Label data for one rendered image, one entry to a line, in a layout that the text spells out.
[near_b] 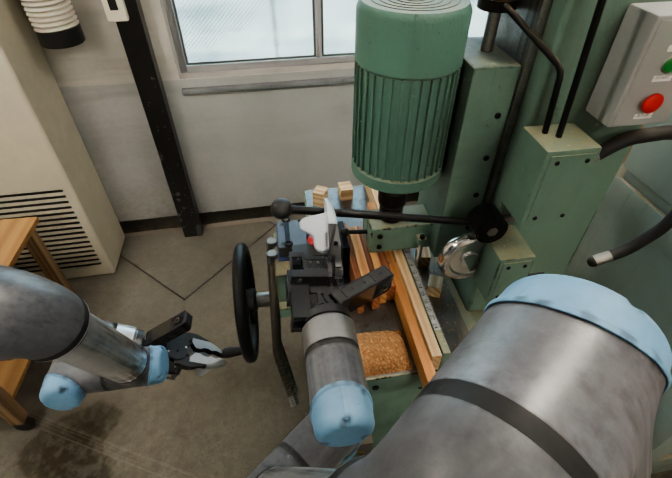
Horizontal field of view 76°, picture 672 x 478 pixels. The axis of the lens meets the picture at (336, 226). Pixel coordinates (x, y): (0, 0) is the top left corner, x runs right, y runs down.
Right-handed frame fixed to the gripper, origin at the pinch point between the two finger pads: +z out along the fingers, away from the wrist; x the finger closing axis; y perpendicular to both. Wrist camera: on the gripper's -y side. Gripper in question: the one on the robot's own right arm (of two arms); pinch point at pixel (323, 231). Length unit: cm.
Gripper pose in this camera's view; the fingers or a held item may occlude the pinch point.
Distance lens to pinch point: 76.4
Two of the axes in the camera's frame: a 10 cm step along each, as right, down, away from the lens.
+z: -1.5, -6.7, 7.3
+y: -9.7, -0.2, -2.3
